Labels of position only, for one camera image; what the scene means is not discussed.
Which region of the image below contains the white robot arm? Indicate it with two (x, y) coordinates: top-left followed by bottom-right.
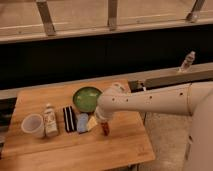
(94, 81), (213, 171)

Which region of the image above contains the blue sponge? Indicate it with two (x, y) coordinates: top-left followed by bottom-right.
(77, 113), (89, 134)

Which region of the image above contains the black white striped block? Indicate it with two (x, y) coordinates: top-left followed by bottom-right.
(63, 106), (77, 132)

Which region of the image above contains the green bowl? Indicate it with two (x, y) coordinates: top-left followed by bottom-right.
(73, 87), (102, 113)

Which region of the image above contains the white squeeze bottle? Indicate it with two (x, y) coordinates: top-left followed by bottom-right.
(44, 103), (59, 137)

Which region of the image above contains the white plastic cup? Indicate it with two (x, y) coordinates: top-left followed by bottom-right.
(21, 114), (45, 138)

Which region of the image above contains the clear plastic water bottle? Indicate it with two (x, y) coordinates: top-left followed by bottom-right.
(178, 51), (195, 73)

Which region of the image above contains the metal railing post middle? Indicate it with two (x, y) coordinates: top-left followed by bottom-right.
(108, 0), (118, 31)

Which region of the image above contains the metal railing post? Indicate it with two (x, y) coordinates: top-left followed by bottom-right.
(108, 0), (118, 31)
(186, 0), (205, 23)
(36, 0), (56, 36)

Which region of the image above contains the metal railing post left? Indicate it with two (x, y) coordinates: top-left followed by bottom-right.
(36, 0), (56, 36)

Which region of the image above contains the metal railing post right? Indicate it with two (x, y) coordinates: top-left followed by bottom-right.
(186, 0), (205, 23)

